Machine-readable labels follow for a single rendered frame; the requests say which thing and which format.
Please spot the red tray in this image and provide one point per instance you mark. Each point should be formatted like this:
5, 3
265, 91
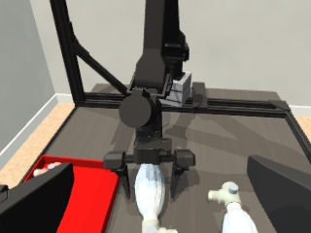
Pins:
92, 197

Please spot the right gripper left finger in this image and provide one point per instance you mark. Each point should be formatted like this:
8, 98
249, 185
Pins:
39, 204

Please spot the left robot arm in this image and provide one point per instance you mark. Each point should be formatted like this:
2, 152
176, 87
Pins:
153, 72

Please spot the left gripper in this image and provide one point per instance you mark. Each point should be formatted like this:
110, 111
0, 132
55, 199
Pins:
115, 161

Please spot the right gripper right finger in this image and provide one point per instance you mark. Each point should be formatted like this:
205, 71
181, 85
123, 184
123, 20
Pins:
283, 192

